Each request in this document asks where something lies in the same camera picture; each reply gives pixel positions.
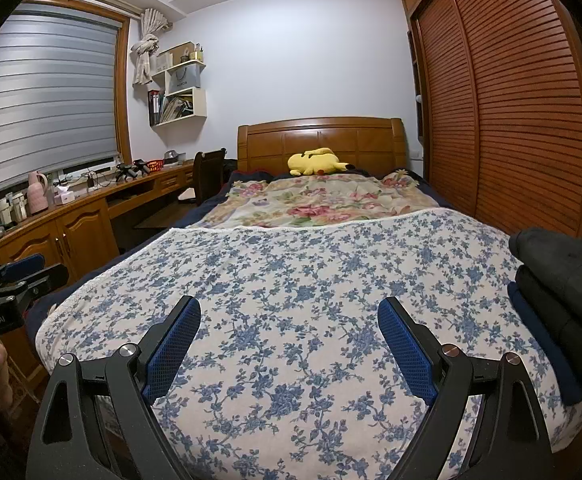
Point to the dark wooden chair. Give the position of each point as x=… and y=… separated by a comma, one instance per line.
x=208, y=175

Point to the pink thermos bottle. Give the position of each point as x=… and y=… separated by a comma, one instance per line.
x=38, y=195

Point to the folded navy clothing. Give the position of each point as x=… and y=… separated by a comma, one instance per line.
x=541, y=345

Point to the white wall shelf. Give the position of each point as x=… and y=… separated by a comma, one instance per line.
x=191, y=110

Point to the black jacket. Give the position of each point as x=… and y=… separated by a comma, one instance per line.
x=561, y=257

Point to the beige tied curtain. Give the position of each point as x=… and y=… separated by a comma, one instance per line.
x=146, y=50

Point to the pink floral quilt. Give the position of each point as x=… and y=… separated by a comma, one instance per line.
x=321, y=200

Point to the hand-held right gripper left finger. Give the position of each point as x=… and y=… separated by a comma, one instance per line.
x=171, y=355

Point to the folded black clothing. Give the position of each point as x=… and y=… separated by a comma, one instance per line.
x=571, y=325

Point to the row of books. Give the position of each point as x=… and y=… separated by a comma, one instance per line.
x=168, y=107

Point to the wooden desk cabinet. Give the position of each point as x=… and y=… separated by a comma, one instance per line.
x=71, y=230

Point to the wooden bed with floral bedding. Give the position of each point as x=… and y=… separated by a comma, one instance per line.
x=296, y=310

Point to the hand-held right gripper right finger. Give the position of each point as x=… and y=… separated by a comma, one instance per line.
x=406, y=350

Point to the white paper shopping bag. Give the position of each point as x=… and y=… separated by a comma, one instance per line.
x=182, y=79

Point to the yellow plush toy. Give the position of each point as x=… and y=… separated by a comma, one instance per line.
x=316, y=162

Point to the grey cap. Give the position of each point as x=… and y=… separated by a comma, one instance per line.
x=172, y=157

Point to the red basket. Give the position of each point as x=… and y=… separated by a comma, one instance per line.
x=155, y=165

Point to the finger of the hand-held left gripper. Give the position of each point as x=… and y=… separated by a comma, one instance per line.
x=46, y=280
x=21, y=263

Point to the person's left hand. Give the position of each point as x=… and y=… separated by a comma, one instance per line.
x=2, y=375

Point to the wooden slatted wardrobe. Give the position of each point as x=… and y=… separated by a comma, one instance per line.
x=511, y=110

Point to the wooden headboard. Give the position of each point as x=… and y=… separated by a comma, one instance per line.
x=281, y=142

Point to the black device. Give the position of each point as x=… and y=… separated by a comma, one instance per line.
x=131, y=170

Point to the grey window blind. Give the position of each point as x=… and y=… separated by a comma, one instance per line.
x=46, y=100

